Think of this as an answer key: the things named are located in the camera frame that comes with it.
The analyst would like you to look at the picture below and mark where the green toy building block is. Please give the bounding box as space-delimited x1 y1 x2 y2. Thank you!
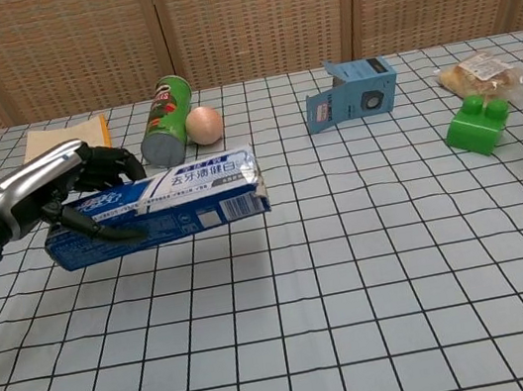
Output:
438 88 518 163

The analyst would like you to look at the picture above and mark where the beige booklet with yellow edge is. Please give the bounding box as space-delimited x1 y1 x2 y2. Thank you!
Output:
18 112 114 164

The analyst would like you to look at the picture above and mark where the bread in clear plastic bag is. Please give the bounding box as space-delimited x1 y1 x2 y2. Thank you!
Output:
433 44 523 116

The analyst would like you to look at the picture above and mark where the blue Crest toothpaste box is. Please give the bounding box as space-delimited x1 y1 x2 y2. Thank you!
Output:
32 141 278 276

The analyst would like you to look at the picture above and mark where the green Pringles can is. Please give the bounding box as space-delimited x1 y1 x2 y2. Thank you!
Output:
128 70 205 172

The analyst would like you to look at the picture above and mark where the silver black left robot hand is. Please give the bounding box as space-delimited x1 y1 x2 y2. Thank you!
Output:
0 128 157 263

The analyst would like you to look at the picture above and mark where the blue checked tablecloth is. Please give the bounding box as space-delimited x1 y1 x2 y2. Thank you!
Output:
0 30 523 391

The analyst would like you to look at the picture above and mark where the pink ball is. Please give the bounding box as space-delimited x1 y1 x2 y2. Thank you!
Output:
182 102 226 149

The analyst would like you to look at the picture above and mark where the light blue carton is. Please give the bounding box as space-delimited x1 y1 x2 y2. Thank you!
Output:
296 49 404 137

